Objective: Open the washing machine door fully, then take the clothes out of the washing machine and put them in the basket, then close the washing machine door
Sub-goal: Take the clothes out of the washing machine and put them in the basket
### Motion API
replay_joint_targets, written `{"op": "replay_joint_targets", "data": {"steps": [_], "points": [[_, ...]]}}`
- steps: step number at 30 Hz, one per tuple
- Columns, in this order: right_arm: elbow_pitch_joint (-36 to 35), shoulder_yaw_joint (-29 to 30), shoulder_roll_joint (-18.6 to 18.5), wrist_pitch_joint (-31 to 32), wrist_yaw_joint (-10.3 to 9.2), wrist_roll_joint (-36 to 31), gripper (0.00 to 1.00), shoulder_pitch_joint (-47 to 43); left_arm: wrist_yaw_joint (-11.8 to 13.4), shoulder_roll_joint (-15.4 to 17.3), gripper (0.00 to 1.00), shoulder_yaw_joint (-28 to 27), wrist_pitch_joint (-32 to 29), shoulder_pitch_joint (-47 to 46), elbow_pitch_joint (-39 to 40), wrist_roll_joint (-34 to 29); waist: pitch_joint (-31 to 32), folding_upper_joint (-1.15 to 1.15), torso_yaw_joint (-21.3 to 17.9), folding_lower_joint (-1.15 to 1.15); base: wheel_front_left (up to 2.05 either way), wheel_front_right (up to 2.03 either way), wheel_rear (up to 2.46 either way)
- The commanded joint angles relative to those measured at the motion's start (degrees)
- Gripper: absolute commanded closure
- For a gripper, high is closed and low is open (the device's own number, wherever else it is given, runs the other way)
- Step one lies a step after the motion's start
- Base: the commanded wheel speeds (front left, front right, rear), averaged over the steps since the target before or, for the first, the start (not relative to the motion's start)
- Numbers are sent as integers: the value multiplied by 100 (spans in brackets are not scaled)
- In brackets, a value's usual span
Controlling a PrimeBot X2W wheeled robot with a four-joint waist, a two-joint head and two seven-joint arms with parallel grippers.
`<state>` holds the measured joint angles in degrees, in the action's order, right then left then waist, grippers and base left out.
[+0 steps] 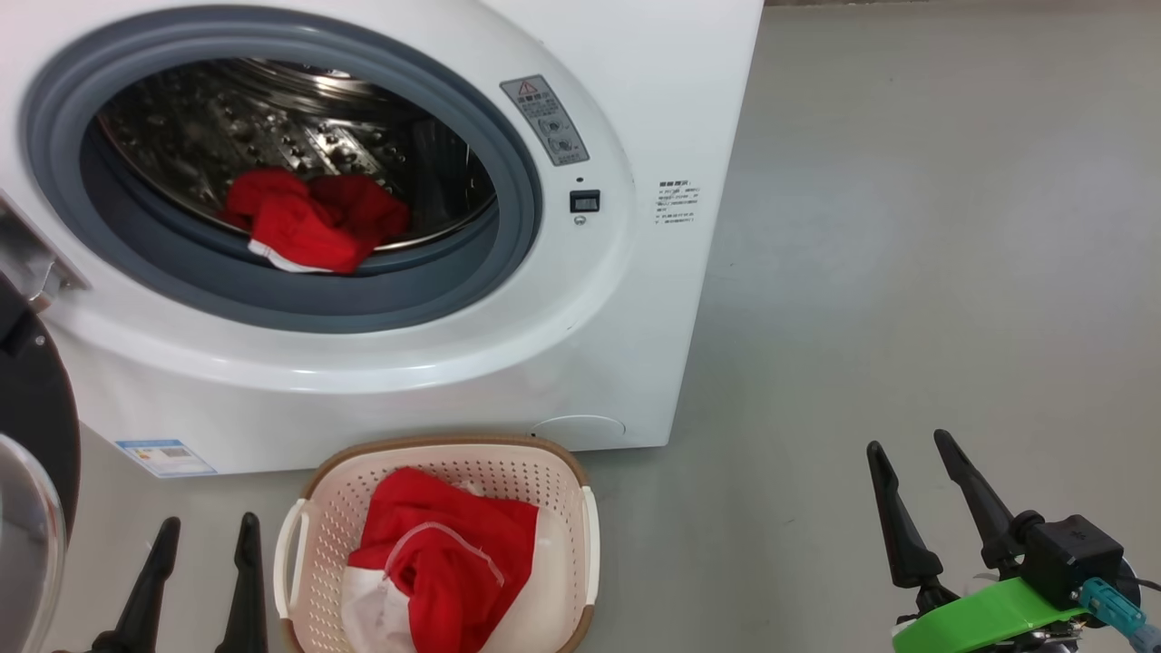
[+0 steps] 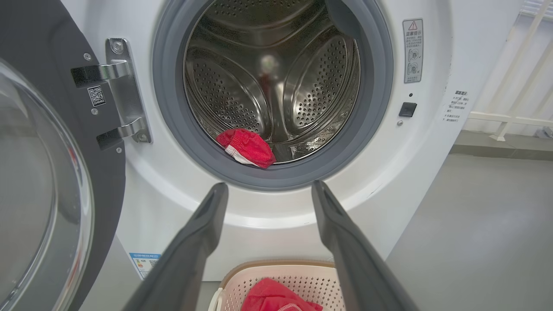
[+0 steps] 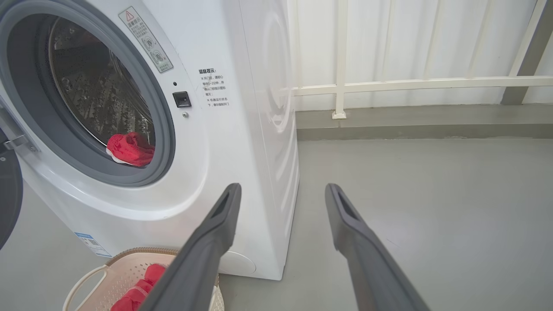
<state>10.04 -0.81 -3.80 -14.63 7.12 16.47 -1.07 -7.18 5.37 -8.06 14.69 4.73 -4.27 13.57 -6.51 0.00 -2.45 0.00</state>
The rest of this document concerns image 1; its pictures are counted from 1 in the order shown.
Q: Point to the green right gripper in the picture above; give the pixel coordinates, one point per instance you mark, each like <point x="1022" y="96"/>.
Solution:
<point x="989" y="617"/>

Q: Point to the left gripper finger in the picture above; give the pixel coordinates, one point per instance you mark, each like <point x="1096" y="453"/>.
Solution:
<point x="145" y="608"/>
<point x="247" y="599"/>

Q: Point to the dark grey glass washer door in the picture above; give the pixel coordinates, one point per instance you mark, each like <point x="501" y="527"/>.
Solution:
<point x="36" y="435"/>

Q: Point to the red white garment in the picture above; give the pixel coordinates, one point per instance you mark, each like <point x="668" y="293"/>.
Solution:
<point x="308" y="227"/>
<point x="453" y="553"/>

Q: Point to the cream perforated laundry basket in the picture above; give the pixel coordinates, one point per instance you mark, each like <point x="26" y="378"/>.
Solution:
<point x="567" y="508"/>

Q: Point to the white front-load washing machine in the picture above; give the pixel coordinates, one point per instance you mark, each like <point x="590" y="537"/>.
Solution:
<point x="590" y="317"/>

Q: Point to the blue energy label sticker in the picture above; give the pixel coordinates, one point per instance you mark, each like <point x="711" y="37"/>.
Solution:
<point x="168" y="458"/>

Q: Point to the grey warning sticker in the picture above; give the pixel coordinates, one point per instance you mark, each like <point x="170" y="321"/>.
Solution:
<point x="544" y="120"/>

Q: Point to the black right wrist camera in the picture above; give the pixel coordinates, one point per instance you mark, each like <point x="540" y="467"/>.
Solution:
<point x="1070" y="558"/>

